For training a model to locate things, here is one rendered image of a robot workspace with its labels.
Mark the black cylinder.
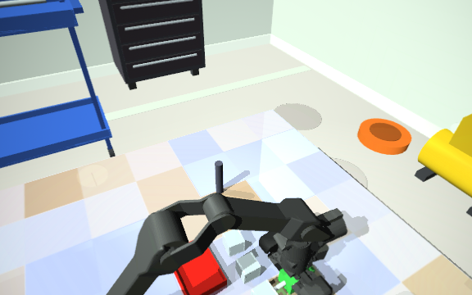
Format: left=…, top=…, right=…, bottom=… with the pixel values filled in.
left=215, top=161, right=224, bottom=193

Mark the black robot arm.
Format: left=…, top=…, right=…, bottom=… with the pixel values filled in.
left=106, top=193, right=347, bottom=295

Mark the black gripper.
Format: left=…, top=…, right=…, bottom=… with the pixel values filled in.
left=259, top=232, right=333, bottom=295

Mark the red tray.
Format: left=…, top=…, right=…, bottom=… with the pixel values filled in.
left=174, top=248, right=227, bottom=295

